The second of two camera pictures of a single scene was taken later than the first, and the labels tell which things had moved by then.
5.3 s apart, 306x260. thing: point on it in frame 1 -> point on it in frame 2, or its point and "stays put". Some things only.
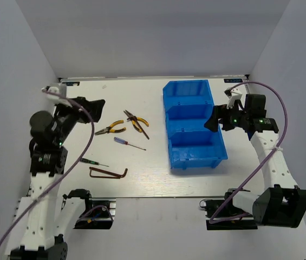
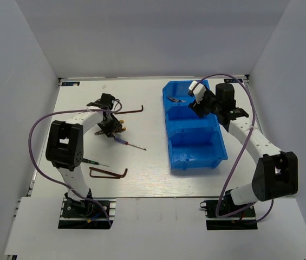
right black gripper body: [232, 117] -> [207, 105]
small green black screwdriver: [92, 162] stays put
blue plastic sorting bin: [188, 104] stays put
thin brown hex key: [141, 128] -> [142, 110]
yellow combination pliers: [109, 129] stays put
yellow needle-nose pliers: [135, 123] -> [175, 99]
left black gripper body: [69, 116] -> [109, 125]
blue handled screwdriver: [125, 142] stays put
